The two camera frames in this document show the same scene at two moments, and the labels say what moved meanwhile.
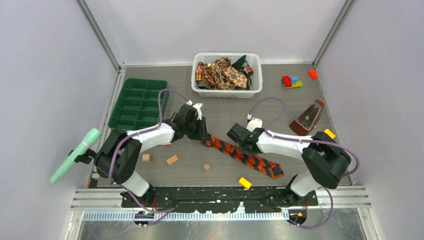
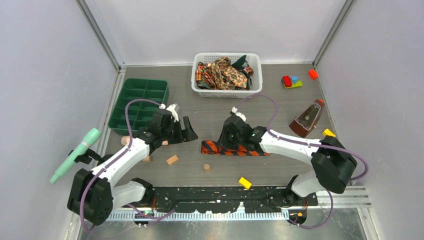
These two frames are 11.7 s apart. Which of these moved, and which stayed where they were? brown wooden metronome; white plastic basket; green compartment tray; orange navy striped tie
Moved: orange navy striped tie
Stayed: white plastic basket; green compartment tray; brown wooden metronome
